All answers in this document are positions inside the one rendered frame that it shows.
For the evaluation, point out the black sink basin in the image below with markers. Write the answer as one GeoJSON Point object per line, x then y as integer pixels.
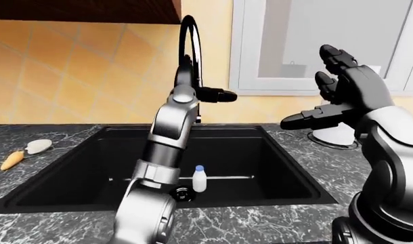
{"type": "Point", "coordinates": [91, 165]}

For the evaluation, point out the white bottle with blue cap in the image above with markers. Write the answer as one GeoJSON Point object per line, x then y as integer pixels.
{"type": "Point", "coordinates": [199, 181]}

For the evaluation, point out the grey window frame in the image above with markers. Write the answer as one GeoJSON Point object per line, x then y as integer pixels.
{"type": "Point", "coordinates": [247, 50]}

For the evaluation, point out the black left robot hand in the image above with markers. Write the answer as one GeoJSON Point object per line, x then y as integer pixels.
{"type": "Point", "coordinates": [217, 94]}

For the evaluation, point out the black sink drain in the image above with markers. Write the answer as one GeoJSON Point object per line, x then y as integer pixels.
{"type": "Point", "coordinates": [183, 194]}

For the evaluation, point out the black arched sink faucet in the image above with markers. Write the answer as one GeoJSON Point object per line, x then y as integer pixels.
{"type": "Point", "coordinates": [197, 38]}

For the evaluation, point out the silver rod in sink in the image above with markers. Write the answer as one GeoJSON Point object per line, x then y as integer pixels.
{"type": "Point", "coordinates": [227, 177]}

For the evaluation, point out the brown wooden wall cabinet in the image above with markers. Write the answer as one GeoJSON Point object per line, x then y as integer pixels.
{"type": "Point", "coordinates": [84, 10]}

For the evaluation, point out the white garlic bulb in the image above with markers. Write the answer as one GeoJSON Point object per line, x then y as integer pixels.
{"type": "Point", "coordinates": [39, 146]}

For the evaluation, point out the white appliance with round base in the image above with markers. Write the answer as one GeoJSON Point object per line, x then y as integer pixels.
{"type": "Point", "coordinates": [333, 136]}

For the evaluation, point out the orange carrot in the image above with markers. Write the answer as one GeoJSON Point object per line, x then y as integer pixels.
{"type": "Point", "coordinates": [12, 160]}

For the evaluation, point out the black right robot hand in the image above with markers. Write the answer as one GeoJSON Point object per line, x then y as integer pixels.
{"type": "Point", "coordinates": [362, 89]}

